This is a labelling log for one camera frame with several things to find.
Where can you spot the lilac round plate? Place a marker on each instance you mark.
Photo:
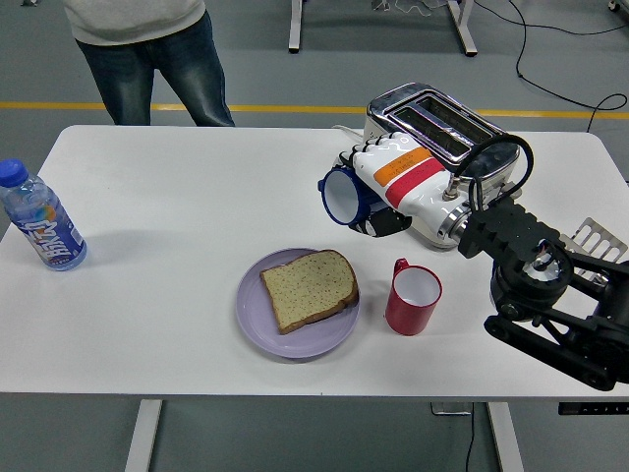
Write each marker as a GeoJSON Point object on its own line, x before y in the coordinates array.
{"type": "Point", "coordinates": [275, 339]}

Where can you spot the white background table leg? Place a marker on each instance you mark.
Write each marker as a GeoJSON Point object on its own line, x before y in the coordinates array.
{"type": "Point", "coordinates": [295, 24]}
{"type": "Point", "coordinates": [463, 24]}

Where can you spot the slice of brown bread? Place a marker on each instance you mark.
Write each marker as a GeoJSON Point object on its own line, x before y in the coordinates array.
{"type": "Point", "coordinates": [307, 290]}

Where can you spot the clear bottle with blue label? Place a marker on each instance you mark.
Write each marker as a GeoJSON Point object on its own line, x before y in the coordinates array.
{"type": "Point", "coordinates": [46, 231]}

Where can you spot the black table control panel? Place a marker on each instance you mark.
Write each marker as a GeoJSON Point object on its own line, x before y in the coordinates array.
{"type": "Point", "coordinates": [594, 408]}

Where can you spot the person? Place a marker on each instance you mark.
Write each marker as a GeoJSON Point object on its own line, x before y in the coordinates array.
{"type": "Point", "coordinates": [128, 59]}

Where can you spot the cream and chrome toaster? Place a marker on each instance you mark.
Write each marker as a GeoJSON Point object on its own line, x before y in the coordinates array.
{"type": "Point", "coordinates": [432, 110]}

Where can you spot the red enamel cup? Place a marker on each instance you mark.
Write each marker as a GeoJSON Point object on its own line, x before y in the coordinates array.
{"type": "Point", "coordinates": [408, 314]}

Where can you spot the grey bracket under table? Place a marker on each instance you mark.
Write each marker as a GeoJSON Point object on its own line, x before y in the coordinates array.
{"type": "Point", "coordinates": [449, 409]}

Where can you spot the blue enamel cup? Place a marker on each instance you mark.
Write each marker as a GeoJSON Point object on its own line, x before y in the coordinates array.
{"type": "Point", "coordinates": [341, 194]}

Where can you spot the steel toast rack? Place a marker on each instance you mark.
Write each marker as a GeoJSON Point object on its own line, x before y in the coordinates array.
{"type": "Point", "coordinates": [597, 236]}

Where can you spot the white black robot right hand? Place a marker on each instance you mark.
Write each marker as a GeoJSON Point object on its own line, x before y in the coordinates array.
{"type": "Point", "coordinates": [408, 182]}

